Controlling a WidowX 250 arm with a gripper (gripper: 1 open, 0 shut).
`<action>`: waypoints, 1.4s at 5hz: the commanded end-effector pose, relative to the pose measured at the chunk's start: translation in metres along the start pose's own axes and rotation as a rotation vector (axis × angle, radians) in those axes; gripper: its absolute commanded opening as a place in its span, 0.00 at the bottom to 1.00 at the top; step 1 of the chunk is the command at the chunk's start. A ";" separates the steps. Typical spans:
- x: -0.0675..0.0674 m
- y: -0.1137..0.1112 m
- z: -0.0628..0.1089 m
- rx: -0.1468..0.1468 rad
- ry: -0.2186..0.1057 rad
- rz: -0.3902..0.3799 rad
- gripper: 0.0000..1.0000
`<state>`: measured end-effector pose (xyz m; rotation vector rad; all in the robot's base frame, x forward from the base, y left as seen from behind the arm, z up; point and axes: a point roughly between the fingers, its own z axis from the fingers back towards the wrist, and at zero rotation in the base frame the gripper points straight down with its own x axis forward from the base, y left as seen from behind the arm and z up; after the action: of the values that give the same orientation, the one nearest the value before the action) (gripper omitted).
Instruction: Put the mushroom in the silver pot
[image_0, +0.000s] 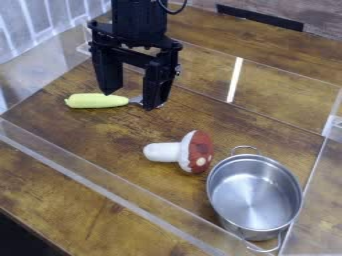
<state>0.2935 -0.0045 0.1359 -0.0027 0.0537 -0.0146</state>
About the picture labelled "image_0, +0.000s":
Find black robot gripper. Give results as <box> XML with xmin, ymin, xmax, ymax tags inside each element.
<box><xmin>88</xmin><ymin>0</ymin><xmax>183</xmax><ymax>111</ymax></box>

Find red white plush mushroom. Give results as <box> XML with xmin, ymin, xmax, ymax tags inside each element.
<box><xmin>143</xmin><ymin>130</ymin><xmax>214</xmax><ymax>174</ymax></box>

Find silver metal pot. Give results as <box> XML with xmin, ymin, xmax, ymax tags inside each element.
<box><xmin>206</xmin><ymin>145</ymin><xmax>303</xmax><ymax>254</ymax></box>

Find black bar on table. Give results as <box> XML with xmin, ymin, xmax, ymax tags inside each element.
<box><xmin>217</xmin><ymin>4</ymin><xmax>305</xmax><ymax>32</ymax></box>

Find clear acrylic front barrier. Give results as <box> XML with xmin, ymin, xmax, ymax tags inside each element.
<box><xmin>0</xmin><ymin>118</ymin><xmax>274</xmax><ymax>256</ymax></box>

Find clear acrylic barrier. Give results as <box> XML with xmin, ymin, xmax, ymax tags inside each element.
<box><xmin>279</xmin><ymin>89</ymin><xmax>342</xmax><ymax>256</ymax></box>
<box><xmin>0</xmin><ymin>118</ymin><xmax>274</xmax><ymax>256</ymax></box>

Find clear acrylic right barrier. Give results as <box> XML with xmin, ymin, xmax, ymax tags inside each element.
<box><xmin>279</xmin><ymin>89</ymin><xmax>342</xmax><ymax>256</ymax></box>

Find clear acrylic triangle bracket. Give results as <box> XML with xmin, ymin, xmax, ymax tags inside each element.
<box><xmin>76</xmin><ymin>43</ymin><xmax>91</xmax><ymax>56</ymax></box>

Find yellow handled metal spoon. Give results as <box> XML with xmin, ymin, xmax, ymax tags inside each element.
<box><xmin>64</xmin><ymin>92</ymin><xmax>167</xmax><ymax>110</ymax></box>

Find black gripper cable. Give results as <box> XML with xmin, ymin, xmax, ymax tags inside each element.
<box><xmin>157</xmin><ymin>0</ymin><xmax>190</xmax><ymax>16</ymax></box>

